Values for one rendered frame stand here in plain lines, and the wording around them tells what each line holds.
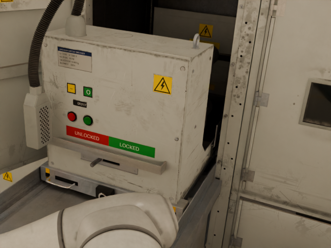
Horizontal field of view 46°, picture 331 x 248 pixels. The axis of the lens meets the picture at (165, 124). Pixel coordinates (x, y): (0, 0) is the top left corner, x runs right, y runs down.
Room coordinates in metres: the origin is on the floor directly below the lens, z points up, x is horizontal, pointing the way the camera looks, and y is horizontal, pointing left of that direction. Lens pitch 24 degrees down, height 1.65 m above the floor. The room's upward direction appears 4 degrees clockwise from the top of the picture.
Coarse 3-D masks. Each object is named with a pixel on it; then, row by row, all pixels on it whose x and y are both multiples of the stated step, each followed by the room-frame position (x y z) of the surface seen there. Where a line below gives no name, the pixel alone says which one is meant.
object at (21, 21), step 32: (0, 0) 1.29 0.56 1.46; (32, 0) 1.38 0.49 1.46; (64, 0) 1.52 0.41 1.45; (0, 32) 1.32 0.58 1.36; (32, 32) 1.41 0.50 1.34; (0, 64) 1.31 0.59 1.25; (0, 96) 1.30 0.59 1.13; (0, 128) 1.29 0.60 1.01; (0, 160) 1.27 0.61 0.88; (32, 160) 1.34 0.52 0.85
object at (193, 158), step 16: (48, 32) 1.21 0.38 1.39; (64, 32) 1.23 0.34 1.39; (96, 32) 1.26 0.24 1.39; (112, 32) 1.28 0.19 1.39; (128, 32) 1.30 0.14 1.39; (128, 48) 1.08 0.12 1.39; (144, 48) 1.10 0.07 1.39; (160, 48) 1.11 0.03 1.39; (176, 48) 1.13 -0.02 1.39; (192, 48) 1.14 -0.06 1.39; (208, 48) 1.17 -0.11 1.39; (192, 64) 1.03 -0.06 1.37; (208, 64) 1.19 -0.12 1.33; (192, 80) 1.05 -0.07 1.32; (208, 80) 1.21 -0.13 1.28; (192, 96) 1.06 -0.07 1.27; (192, 112) 1.07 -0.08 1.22; (192, 128) 1.09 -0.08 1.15; (192, 144) 1.11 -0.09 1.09; (192, 160) 1.13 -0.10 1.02; (192, 176) 1.15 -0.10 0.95
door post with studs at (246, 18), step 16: (240, 0) 1.32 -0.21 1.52; (256, 0) 1.29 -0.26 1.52; (240, 16) 1.31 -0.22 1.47; (256, 16) 1.29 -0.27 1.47; (240, 32) 1.31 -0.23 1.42; (240, 48) 1.30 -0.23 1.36; (240, 64) 1.30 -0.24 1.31; (240, 80) 1.30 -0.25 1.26; (240, 96) 1.30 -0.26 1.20; (224, 112) 1.32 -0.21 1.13; (240, 112) 1.29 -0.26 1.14; (224, 128) 1.31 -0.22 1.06; (224, 144) 1.31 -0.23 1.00; (224, 160) 1.30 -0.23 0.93; (224, 176) 1.30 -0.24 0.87; (224, 192) 1.30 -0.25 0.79; (224, 208) 1.29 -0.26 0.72; (224, 224) 1.29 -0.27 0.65
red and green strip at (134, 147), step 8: (72, 128) 1.15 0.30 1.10; (80, 136) 1.14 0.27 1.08; (88, 136) 1.13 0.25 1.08; (96, 136) 1.12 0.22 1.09; (104, 136) 1.11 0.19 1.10; (104, 144) 1.11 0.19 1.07; (112, 144) 1.10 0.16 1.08; (120, 144) 1.09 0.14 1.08; (128, 144) 1.08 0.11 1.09; (136, 144) 1.07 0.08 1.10; (136, 152) 1.07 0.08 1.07; (144, 152) 1.06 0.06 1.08; (152, 152) 1.05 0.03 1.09
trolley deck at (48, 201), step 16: (48, 192) 1.14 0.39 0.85; (64, 192) 1.15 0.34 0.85; (80, 192) 1.15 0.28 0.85; (192, 192) 1.20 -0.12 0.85; (208, 192) 1.21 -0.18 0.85; (32, 208) 1.05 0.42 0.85; (48, 208) 1.05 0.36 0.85; (64, 208) 1.06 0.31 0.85; (208, 208) 1.15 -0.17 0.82; (0, 224) 0.95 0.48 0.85; (16, 224) 0.96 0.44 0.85; (192, 224) 1.02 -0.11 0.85; (192, 240) 0.99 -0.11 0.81
